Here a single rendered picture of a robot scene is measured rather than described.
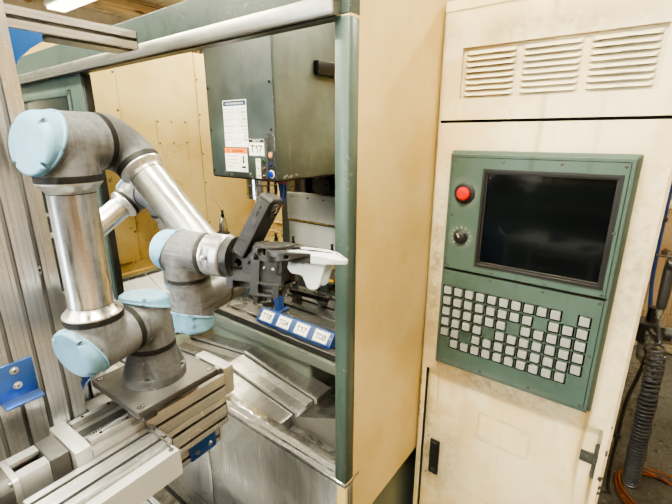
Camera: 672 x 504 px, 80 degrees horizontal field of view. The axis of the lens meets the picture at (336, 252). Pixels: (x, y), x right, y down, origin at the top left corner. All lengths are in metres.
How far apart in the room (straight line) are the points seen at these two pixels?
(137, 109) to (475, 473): 2.63
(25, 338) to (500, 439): 1.38
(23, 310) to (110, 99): 1.88
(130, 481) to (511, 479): 1.17
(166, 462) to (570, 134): 1.24
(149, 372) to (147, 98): 2.12
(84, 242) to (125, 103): 2.02
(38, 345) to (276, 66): 1.25
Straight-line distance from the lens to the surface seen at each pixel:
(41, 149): 0.88
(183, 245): 0.73
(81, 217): 0.92
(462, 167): 1.24
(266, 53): 1.79
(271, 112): 1.76
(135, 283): 2.94
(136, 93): 2.92
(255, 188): 2.06
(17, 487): 1.11
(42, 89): 2.38
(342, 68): 0.94
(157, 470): 1.07
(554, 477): 1.58
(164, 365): 1.12
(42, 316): 1.15
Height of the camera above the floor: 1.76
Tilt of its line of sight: 16 degrees down
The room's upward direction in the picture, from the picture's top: straight up
